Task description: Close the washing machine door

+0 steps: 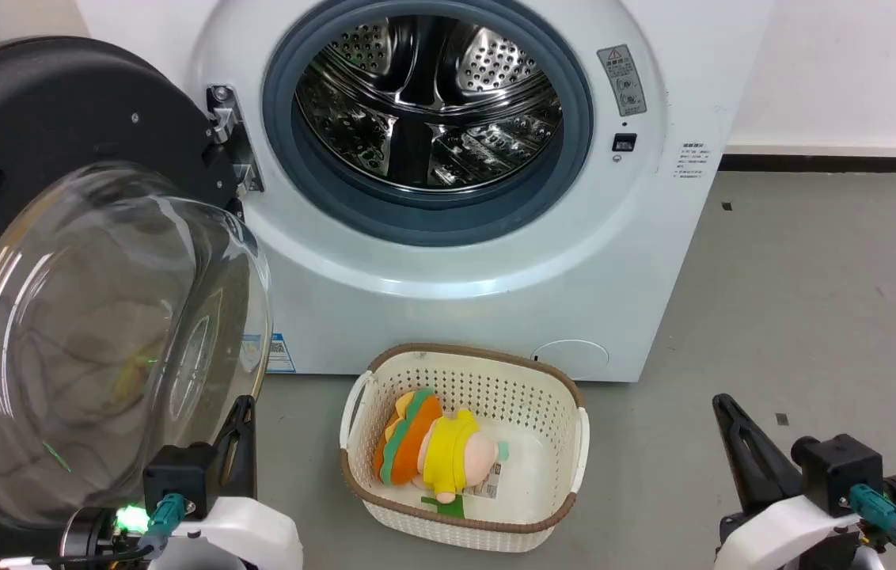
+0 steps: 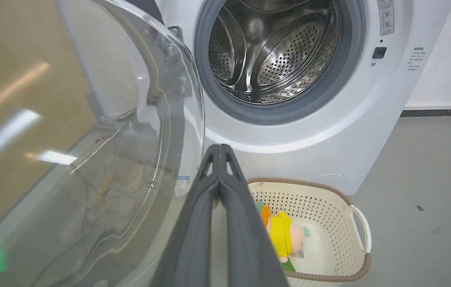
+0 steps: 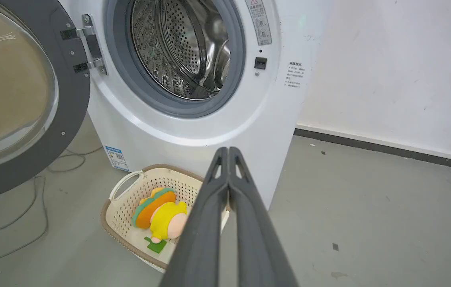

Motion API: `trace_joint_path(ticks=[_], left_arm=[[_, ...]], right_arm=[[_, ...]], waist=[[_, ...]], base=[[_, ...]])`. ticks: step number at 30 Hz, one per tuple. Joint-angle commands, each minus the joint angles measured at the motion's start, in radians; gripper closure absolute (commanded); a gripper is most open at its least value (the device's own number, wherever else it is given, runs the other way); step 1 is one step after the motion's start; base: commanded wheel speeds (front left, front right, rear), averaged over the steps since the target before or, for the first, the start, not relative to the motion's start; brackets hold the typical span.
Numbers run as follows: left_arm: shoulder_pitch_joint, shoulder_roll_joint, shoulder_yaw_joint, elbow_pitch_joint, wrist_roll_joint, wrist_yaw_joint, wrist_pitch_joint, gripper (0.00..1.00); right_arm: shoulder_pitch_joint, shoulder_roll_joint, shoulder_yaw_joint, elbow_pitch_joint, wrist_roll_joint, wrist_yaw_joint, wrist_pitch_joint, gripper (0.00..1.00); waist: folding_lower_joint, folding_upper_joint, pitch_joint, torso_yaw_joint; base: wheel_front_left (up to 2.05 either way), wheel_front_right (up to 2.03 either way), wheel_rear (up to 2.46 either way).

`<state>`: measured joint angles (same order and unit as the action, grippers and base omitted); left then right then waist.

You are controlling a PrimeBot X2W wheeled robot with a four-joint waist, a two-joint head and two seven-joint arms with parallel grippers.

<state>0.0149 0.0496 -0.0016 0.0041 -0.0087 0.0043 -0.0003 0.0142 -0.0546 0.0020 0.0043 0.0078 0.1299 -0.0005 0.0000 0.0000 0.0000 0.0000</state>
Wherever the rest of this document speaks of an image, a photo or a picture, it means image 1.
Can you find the white doll tag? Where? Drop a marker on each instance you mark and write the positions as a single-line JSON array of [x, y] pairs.
[[486, 483]]

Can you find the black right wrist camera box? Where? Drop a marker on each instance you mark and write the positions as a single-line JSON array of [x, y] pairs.
[[836, 467]]

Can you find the green cloth piece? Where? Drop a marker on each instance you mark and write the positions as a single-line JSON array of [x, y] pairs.
[[442, 507]]

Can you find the metal door hinge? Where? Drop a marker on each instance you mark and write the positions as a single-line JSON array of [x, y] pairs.
[[225, 107]]

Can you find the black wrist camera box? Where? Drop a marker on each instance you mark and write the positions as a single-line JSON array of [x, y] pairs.
[[836, 467], [179, 475]]

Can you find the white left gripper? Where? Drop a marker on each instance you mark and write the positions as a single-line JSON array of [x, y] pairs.
[[246, 534]]

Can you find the blue white label sticker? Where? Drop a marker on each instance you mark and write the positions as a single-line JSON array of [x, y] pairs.
[[280, 354]]

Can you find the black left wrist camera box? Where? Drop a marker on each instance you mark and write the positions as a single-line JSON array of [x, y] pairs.
[[179, 475]]

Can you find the black washer door glass bowl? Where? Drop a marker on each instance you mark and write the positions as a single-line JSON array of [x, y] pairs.
[[36, 103]]

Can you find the grey warning sticker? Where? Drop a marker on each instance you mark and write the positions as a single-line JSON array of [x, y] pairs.
[[622, 79]]

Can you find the left arm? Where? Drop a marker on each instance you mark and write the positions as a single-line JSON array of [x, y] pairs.
[[88, 538]]

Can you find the cream plastic laundry basket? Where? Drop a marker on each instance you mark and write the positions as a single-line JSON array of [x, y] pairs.
[[527, 396]]

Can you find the stainless steel washer drum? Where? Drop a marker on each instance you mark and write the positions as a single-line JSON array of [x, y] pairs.
[[495, 63]]

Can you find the white front-load washing machine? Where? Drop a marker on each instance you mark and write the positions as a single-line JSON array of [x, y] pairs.
[[495, 317]]

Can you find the round white filter cover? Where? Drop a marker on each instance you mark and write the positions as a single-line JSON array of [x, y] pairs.
[[571, 360]]

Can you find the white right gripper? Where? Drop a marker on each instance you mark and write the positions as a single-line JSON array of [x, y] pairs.
[[780, 534]]

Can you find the black baseboard strip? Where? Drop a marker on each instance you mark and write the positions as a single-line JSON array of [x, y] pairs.
[[836, 164]]

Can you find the plush doll yellow orange green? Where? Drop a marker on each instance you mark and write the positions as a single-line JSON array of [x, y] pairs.
[[448, 451]]

